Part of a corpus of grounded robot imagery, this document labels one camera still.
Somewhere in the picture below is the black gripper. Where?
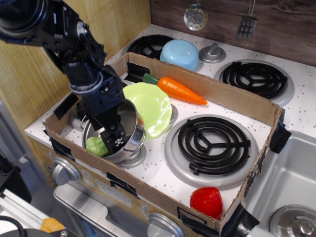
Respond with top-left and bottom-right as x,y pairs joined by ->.
69,64 -> 127,155

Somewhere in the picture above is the green toy broccoli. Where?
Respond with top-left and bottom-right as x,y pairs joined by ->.
86,137 -> 108,157

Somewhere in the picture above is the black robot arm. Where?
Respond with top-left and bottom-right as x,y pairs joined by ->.
0,0 -> 127,154

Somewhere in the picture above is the small steel pot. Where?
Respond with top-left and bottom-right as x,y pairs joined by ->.
82,100 -> 146,164

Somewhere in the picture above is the front left black burner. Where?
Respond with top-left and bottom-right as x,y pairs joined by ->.
69,103 -> 86,131

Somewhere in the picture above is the black burner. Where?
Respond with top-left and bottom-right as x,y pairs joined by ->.
214,59 -> 295,107
123,35 -> 174,60
69,103 -> 86,131
164,115 -> 259,191

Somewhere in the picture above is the brown cardboard fence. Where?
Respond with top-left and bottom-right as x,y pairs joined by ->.
44,52 -> 286,237

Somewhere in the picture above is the light green plastic plate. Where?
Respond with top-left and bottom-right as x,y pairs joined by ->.
123,82 -> 172,140

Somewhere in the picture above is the silver front left knob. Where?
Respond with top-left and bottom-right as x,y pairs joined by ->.
52,157 -> 81,186

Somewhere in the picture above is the orange toy carrot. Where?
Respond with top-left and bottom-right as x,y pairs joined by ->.
143,73 -> 207,105

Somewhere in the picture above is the silver front middle knob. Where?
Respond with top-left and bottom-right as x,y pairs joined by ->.
147,212 -> 185,237

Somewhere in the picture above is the front right black burner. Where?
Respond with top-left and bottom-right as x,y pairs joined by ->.
164,115 -> 259,191

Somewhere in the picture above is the back left black burner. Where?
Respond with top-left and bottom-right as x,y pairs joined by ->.
123,35 -> 174,60

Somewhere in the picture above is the orange object bottom left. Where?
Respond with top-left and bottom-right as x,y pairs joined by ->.
40,217 -> 65,233

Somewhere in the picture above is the light blue plastic bowl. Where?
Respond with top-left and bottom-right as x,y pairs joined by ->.
160,39 -> 199,71

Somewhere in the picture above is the red toy strawberry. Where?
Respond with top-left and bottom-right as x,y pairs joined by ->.
190,187 -> 223,219

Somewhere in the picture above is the silver back stove knob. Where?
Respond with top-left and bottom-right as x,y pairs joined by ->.
199,43 -> 226,63

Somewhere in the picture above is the hanging metal strainer ladle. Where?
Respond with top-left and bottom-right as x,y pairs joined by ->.
183,0 -> 208,31

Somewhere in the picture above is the back right black burner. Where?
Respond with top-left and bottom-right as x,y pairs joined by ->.
214,59 -> 295,107

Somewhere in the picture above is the hanging metal spatula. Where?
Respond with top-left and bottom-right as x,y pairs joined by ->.
236,0 -> 257,41

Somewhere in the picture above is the steel sink basin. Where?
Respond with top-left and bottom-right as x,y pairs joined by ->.
245,131 -> 316,237

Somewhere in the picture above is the silver sink drain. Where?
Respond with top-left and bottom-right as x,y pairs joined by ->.
268,205 -> 316,237

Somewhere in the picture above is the silver oven door handle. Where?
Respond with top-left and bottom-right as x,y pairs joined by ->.
54,184 -> 147,237

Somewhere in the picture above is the black cable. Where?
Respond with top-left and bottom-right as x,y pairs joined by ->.
0,215 -> 27,237

